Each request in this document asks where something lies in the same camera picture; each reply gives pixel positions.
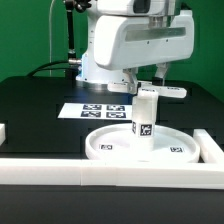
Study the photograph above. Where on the white left fence block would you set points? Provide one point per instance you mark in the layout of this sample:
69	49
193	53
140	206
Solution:
2	133

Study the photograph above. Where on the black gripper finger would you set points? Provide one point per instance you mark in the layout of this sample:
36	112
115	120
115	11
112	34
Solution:
131	79
161	72

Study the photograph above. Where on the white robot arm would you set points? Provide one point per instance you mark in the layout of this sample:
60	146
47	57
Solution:
98	77

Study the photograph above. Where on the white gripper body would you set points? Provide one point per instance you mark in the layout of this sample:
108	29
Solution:
127	42

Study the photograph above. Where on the white cross-shaped table base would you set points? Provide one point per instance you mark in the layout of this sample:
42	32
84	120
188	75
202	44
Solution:
166	91

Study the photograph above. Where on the white front fence rail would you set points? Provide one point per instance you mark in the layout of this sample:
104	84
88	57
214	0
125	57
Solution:
92	172

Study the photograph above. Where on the white marker sheet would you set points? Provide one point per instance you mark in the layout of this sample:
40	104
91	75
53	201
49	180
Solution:
95	111

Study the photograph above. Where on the white fence rail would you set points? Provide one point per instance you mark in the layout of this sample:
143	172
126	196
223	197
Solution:
92	172
210	151

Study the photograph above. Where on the white round table top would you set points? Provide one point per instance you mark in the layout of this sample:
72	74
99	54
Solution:
118	143

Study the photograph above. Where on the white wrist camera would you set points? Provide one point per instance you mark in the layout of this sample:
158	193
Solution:
130	7

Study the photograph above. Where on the white right fence rail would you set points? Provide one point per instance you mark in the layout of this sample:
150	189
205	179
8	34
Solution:
210	151

